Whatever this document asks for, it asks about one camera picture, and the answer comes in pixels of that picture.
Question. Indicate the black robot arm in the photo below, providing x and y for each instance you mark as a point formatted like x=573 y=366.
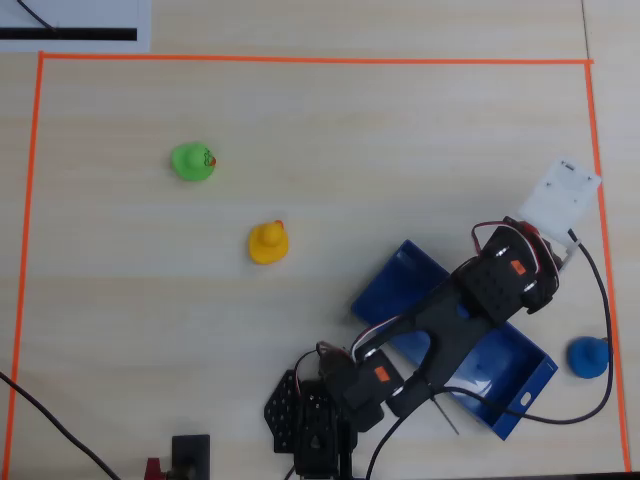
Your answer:
x=450 y=320

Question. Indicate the orange tape strip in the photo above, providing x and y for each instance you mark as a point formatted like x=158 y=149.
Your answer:
x=25 y=250
x=320 y=60
x=605 y=250

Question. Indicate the white paper with black bar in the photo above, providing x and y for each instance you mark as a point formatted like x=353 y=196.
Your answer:
x=75 y=20

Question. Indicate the blue plastic box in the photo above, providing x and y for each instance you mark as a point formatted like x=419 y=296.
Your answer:
x=400 y=272

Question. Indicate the green rubber duck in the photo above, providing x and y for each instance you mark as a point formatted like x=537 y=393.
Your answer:
x=190 y=162

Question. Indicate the thin grey metal rod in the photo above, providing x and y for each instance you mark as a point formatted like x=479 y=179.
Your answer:
x=445 y=415

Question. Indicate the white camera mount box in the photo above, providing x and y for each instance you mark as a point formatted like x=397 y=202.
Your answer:
x=557 y=200

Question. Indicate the blue rubber duck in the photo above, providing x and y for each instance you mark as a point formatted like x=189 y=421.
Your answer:
x=587 y=357

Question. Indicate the yellow rubber duck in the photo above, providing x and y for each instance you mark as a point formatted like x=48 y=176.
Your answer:
x=267 y=245

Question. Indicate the black clamp stand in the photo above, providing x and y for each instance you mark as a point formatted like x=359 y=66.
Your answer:
x=191 y=455

